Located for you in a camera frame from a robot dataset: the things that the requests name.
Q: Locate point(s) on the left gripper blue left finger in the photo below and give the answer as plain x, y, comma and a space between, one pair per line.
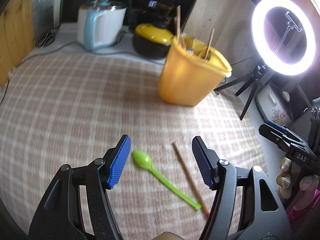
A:
117, 160

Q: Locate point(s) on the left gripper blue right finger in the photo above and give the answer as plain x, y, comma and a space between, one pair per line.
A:
207, 162

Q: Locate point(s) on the lone wooden chopstick red tip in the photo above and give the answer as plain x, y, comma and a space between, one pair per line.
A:
181, 40

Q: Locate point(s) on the metal fork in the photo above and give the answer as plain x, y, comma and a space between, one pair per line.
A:
189, 44

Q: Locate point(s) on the dark wooden chopstick red tip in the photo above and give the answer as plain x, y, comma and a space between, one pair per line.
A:
209, 44

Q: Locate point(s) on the gloved right hand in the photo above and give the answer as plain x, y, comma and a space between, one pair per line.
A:
296, 189

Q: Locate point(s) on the green plastic spoon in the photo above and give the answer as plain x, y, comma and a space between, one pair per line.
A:
144, 161

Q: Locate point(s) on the white floral rice cooker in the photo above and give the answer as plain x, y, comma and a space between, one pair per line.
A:
274, 105

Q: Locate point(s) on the pink jacket sleeve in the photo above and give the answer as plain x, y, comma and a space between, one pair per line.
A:
302, 210

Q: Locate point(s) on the checkered beige table mat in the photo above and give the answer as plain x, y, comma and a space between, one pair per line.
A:
70, 109

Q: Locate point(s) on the black tripod stand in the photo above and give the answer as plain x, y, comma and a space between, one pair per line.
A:
251, 79

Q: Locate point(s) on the yellow plastic utensil bin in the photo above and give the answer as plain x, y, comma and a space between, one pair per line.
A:
186, 79

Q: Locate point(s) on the yellow lid black pot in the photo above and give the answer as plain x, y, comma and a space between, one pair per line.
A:
152, 40

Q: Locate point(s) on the phone holder clamp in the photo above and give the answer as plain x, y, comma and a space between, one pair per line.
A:
293, 22

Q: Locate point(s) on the white blue electric kettle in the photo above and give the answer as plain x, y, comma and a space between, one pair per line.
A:
99, 23

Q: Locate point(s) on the orange wooden plank panel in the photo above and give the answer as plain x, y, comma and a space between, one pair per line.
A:
17, 34

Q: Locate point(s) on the light wooden board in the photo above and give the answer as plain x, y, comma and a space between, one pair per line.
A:
232, 22

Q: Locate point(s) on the grey cutting board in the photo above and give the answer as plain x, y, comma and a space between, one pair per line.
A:
42, 15

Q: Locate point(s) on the black handled scissors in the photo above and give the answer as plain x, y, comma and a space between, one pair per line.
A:
48, 38

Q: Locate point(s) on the white ring light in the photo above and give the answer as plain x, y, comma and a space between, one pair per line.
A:
269, 31

